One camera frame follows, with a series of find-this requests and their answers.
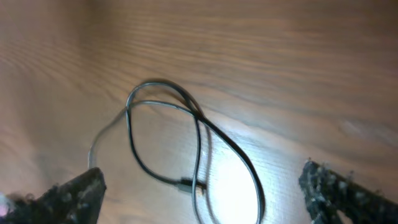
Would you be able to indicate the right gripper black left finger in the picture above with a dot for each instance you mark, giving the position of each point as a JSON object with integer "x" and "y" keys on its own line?
{"x": 77, "y": 201}

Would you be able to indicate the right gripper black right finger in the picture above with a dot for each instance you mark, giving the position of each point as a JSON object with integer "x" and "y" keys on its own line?
{"x": 327, "y": 192}

